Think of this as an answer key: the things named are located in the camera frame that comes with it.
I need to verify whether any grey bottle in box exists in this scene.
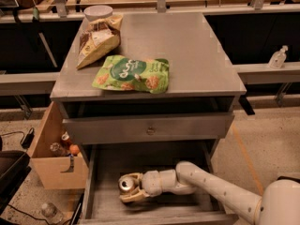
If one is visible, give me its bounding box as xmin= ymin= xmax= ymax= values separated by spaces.
xmin=50 ymin=142 xmax=68 ymax=157

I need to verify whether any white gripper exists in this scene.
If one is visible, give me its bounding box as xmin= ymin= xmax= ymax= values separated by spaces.
xmin=119 ymin=171 xmax=162 ymax=203

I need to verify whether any open middle drawer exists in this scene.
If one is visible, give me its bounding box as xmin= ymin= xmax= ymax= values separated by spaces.
xmin=80 ymin=142 xmax=238 ymax=225

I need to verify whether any brown yellow chip bag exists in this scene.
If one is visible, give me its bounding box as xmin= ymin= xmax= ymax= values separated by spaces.
xmin=76 ymin=14 xmax=123 ymax=69

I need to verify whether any grey drawer cabinet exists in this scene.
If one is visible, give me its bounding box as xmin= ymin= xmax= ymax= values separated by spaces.
xmin=50 ymin=11 xmax=248 ymax=225

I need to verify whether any small orange ball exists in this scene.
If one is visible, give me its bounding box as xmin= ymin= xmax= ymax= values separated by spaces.
xmin=69 ymin=144 xmax=80 ymax=156

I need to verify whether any cardboard box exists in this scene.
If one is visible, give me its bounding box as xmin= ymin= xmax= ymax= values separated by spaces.
xmin=28 ymin=102 xmax=88 ymax=189

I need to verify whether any red white can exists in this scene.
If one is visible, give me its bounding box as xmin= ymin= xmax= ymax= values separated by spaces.
xmin=61 ymin=132 xmax=72 ymax=148

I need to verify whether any round metal drawer knob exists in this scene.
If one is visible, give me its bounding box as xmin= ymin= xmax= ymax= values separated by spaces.
xmin=146 ymin=127 xmax=156 ymax=135

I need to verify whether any orange soda can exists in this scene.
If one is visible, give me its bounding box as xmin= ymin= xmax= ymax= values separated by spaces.
xmin=118 ymin=175 xmax=136 ymax=193

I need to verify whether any closed top drawer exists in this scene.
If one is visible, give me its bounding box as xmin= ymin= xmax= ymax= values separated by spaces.
xmin=63 ymin=112 xmax=233 ymax=144

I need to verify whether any clear sanitizer pump bottle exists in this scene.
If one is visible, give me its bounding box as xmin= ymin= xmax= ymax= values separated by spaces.
xmin=268 ymin=45 xmax=288 ymax=69

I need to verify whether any white bowl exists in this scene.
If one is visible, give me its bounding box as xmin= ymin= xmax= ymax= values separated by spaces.
xmin=83 ymin=5 xmax=113 ymax=22

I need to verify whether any black office chair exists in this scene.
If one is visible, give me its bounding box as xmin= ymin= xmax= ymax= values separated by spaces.
xmin=0 ymin=138 xmax=31 ymax=215

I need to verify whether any green snack bag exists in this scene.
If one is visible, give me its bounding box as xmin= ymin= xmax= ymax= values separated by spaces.
xmin=92 ymin=55 xmax=169 ymax=94

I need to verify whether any black power adapter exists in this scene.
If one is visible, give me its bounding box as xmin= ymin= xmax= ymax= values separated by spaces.
xmin=21 ymin=127 xmax=35 ymax=149

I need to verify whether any clear plastic water bottle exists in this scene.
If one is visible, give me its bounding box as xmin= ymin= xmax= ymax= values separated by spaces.
xmin=41 ymin=202 xmax=64 ymax=224

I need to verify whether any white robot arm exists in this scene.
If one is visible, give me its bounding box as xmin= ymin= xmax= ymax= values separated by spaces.
xmin=118 ymin=161 xmax=300 ymax=225

